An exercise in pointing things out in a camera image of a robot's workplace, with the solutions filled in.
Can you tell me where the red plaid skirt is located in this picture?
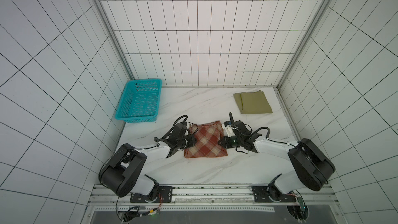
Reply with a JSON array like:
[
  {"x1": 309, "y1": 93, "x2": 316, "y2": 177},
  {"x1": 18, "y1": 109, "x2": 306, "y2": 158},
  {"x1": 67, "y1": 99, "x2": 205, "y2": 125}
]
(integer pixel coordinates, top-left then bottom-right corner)
[{"x1": 184, "y1": 120, "x2": 228, "y2": 159}]

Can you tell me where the olive green skirt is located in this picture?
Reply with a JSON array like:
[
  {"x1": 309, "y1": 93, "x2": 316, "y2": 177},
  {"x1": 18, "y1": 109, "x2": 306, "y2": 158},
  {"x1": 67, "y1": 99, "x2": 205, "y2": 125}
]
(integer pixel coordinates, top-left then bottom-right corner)
[{"x1": 233, "y1": 91, "x2": 273, "y2": 115}]

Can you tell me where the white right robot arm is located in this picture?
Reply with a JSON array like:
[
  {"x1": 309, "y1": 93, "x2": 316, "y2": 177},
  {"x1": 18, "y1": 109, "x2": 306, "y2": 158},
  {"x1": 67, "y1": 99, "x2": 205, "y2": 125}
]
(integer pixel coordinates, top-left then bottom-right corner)
[{"x1": 218, "y1": 114, "x2": 336, "y2": 202}]

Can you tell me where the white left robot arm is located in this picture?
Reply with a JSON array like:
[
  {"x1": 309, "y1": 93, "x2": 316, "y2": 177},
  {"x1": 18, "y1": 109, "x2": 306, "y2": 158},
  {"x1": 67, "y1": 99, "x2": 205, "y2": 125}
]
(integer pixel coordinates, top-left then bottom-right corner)
[{"x1": 98, "y1": 121, "x2": 199, "y2": 201}]

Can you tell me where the teal plastic basket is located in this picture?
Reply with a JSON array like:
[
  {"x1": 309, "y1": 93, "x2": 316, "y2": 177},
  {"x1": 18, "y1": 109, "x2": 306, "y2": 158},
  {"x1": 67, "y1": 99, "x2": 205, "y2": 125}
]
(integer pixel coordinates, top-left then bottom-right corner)
[{"x1": 115, "y1": 79, "x2": 162, "y2": 123}]

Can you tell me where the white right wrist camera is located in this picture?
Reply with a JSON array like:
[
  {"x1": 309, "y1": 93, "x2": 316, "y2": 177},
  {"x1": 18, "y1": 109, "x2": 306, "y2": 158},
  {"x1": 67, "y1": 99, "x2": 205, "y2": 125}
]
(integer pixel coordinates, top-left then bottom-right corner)
[{"x1": 221, "y1": 124, "x2": 235, "y2": 137}]

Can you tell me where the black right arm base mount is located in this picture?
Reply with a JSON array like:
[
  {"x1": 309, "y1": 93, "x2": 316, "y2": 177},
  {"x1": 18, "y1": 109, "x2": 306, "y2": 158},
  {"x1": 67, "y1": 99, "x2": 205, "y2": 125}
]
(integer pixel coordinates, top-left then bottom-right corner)
[{"x1": 251, "y1": 174, "x2": 296, "y2": 203}]

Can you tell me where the electronics board with wires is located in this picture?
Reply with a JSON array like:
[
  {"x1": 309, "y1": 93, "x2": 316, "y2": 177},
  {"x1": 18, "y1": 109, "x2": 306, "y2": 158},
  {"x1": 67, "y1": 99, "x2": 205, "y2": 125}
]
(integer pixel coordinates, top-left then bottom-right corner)
[{"x1": 116, "y1": 194, "x2": 163, "y2": 223}]

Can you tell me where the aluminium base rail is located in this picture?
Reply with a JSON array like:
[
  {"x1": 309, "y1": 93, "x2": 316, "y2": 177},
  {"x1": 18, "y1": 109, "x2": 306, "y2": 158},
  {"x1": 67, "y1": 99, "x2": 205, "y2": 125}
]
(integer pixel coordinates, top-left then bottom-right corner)
[{"x1": 88, "y1": 184, "x2": 337, "y2": 212}]

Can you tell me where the aluminium corner post left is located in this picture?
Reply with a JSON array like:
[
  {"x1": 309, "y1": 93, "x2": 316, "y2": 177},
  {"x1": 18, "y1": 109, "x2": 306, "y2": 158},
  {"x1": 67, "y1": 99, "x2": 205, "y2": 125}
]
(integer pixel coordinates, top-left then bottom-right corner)
[{"x1": 94, "y1": 0, "x2": 135, "y2": 80}]

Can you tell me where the aluminium corner post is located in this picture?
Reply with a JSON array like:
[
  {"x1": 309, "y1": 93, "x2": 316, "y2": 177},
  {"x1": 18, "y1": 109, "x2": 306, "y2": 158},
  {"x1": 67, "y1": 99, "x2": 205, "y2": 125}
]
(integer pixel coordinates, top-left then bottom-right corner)
[
  {"x1": 274, "y1": 0, "x2": 331, "y2": 90},
  {"x1": 94, "y1": 0, "x2": 135, "y2": 80}
]

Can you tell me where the aluminium corner post right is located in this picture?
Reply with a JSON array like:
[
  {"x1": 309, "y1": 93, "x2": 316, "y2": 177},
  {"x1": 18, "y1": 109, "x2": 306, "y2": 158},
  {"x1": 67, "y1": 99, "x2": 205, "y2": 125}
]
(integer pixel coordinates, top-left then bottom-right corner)
[{"x1": 274, "y1": 0, "x2": 331, "y2": 90}]

